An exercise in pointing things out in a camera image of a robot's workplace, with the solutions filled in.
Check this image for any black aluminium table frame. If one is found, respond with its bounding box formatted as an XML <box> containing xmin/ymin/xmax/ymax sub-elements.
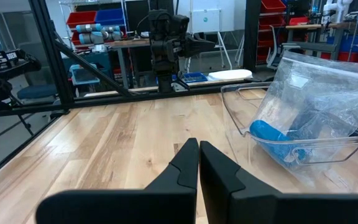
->
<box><xmin>0</xmin><ymin>0</ymin><xmax>273</xmax><ymax>186</ymax></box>

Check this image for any black building column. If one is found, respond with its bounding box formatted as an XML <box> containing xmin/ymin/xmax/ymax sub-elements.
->
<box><xmin>242</xmin><ymin>0</ymin><xmax>263</xmax><ymax>73</ymax></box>

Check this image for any clear plastic container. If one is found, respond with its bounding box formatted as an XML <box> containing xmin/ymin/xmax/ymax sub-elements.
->
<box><xmin>221</xmin><ymin>81</ymin><xmax>358</xmax><ymax>187</ymax></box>

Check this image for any wooden workbench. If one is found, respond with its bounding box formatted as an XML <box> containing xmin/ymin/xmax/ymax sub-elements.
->
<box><xmin>106</xmin><ymin>37</ymin><xmax>152</xmax><ymax>91</ymax></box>

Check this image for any small blue parts tray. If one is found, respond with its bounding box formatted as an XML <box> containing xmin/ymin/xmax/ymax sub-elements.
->
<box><xmin>181</xmin><ymin>72</ymin><xmax>208</xmax><ymax>83</ymax></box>

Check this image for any blue plastic bin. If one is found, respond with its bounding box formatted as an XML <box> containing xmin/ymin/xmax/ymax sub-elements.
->
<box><xmin>326</xmin><ymin>34</ymin><xmax>358</xmax><ymax>53</ymax></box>

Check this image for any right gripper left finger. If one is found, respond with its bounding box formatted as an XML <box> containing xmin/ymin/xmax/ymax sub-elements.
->
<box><xmin>35</xmin><ymin>138</ymin><xmax>200</xmax><ymax>224</ymax></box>

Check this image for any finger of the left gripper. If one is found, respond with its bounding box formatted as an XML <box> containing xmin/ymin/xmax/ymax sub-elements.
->
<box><xmin>186</xmin><ymin>47</ymin><xmax>213</xmax><ymax>58</ymax></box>
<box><xmin>186</xmin><ymin>33</ymin><xmax>216</xmax><ymax>51</ymax></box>

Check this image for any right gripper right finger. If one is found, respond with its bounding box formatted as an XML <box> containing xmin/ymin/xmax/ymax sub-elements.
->
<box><xmin>199</xmin><ymin>140</ymin><xmax>358</xmax><ymax>224</ymax></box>

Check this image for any blue seat cushion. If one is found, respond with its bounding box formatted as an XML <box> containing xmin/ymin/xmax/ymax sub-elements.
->
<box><xmin>16</xmin><ymin>83</ymin><xmax>58</xmax><ymax>101</ymax></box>

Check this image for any blue shelf bin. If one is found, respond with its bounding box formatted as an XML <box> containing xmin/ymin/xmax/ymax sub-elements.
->
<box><xmin>94</xmin><ymin>7</ymin><xmax>126</xmax><ymax>27</ymax></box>

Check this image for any wooden work table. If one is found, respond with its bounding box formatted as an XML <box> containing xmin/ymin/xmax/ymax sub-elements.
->
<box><xmin>285</xmin><ymin>22</ymin><xmax>347</xmax><ymax>54</ymax></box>

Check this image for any bright blue elastic bandage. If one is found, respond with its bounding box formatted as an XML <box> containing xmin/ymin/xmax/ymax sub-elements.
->
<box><xmin>249</xmin><ymin>119</ymin><xmax>307</xmax><ymax>162</ymax></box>

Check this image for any large clear plastic bag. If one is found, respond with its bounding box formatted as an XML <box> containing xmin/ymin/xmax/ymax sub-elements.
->
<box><xmin>249</xmin><ymin>51</ymin><xmax>358</xmax><ymax>184</ymax></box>

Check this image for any light blue storage crate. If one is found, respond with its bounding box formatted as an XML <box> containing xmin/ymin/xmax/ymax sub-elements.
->
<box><xmin>69</xmin><ymin>63</ymin><xmax>101</xmax><ymax>87</ymax></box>

